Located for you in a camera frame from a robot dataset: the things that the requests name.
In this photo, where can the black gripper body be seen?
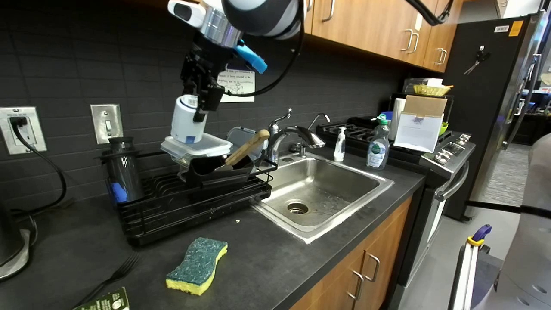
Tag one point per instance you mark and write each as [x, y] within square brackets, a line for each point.
[206, 66]

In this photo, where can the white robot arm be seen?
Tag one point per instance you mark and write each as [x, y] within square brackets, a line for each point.
[263, 14]

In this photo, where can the grey plastic lid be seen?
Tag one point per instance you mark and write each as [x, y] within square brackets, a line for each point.
[241, 138]

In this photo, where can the clear plastic food container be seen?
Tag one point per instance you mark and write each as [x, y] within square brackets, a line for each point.
[198, 150]

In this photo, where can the black utensil caddy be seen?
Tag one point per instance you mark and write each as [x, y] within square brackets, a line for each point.
[215, 173]

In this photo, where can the chrome kitchen faucet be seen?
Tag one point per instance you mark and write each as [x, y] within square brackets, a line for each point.
[285, 138]

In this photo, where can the black bottle blue band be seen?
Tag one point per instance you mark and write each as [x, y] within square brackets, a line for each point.
[122, 173]

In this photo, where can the small chrome side tap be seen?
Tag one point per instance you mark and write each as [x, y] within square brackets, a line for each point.
[318, 121]

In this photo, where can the stainless steel sink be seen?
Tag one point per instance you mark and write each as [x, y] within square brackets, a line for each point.
[320, 190]

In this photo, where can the white power outlet plate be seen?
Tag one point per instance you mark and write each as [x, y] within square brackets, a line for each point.
[34, 138]

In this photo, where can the yellow green sponge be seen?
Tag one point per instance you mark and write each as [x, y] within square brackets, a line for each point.
[198, 264]

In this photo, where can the wooden upper cabinets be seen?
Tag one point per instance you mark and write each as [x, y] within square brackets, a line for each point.
[371, 28]

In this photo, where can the wooden cabinets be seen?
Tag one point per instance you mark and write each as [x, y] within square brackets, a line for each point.
[371, 28]
[366, 269]

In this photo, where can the clear dish soap bottle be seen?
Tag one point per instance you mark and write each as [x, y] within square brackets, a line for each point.
[377, 152]

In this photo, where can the white paper towel roll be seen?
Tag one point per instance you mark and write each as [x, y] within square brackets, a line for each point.
[397, 118]

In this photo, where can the cardboard box white sheet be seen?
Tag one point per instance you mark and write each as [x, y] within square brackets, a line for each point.
[421, 123]

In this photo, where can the thin black counter utensil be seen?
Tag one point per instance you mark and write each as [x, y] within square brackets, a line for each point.
[103, 285]

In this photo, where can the yellow basket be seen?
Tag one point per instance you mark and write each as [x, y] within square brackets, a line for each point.
[432, 90]

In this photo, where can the wooden lower cabinets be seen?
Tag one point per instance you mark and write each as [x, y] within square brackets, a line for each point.
[366, 269]

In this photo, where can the steel electric kettle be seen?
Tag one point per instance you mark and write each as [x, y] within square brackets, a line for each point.
[10, 247]

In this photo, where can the black gas stove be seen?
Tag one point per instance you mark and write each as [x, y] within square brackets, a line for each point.
[447, 157]

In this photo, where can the dark refrigerator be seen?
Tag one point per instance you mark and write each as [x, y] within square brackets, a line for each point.
[487, 144]

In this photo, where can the white paper wall notice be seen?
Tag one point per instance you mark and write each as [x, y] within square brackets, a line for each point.
[237, 92]

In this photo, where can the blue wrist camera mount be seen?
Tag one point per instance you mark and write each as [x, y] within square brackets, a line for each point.
[249, 57]

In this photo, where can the white light switch plate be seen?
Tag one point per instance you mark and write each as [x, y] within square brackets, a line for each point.
[105, 123]

